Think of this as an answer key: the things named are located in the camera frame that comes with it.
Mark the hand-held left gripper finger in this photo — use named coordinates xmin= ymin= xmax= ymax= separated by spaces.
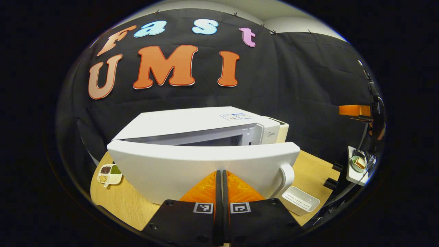
xmin=222 ymin=170 xmax=304 ymax=246
xmin=142 ymin=170 xmax=220 ymax=246

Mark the white microwave oven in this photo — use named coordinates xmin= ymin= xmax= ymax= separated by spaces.
xmin=106 ymin=106 xmax=301 ymax=205

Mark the green bowl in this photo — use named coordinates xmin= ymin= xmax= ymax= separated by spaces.
xmin=350 ymin=155 xmax=368 ymax=173

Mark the black backdrop cloth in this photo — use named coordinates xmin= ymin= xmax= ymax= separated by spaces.
xmin=57 ymin=9 xmax=384 ymax=179

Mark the white rectangular tray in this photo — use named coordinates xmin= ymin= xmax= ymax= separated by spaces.
xmin=281 ymin=186 xmax=321 ymax=216

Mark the white divided bean dish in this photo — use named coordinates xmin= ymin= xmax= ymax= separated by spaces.
xmin=97 ymin=164 xmax=123 ymax=188

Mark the grey strap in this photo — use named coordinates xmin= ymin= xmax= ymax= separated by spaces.
xmin=355 ymin=122 xmax=370 ymax=156

